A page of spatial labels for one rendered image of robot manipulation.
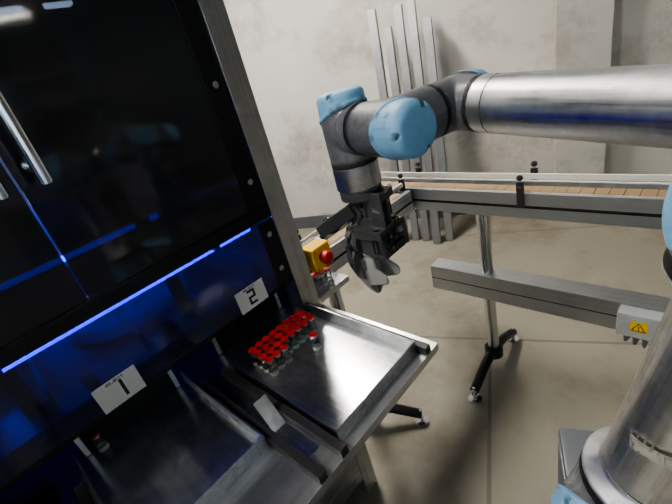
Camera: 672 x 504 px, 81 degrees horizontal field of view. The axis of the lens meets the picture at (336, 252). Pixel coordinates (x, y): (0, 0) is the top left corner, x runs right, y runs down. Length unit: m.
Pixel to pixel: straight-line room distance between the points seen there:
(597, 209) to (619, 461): 1.01
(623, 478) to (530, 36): 3.02
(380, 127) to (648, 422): 0.40
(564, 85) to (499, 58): 2.81
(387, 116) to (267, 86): 3.30
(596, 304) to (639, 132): 1.21
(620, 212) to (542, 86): 0.95
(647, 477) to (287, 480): 0.52
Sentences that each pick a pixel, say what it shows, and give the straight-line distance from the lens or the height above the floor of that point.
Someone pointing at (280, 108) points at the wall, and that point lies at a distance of 3.77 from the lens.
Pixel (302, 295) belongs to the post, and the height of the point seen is 0.93.
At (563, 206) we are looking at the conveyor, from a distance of 1.46.
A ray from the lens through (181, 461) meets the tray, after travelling 0.92.
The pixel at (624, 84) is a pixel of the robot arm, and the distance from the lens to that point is 0.49.
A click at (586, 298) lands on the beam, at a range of 1.64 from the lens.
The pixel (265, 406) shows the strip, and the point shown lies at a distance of 0.85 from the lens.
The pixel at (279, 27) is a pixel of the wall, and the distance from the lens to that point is 3.67.
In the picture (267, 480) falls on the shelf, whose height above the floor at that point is 0.88.
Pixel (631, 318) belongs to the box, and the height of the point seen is 0.53.
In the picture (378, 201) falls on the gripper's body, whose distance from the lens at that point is 0.62.
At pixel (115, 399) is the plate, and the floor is 1.01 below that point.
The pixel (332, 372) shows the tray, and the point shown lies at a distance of 0.92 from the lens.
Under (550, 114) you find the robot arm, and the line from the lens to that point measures 0.51.
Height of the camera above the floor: 1.50
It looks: 26 degrees down
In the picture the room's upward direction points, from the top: 16 degrees counter-clockwise
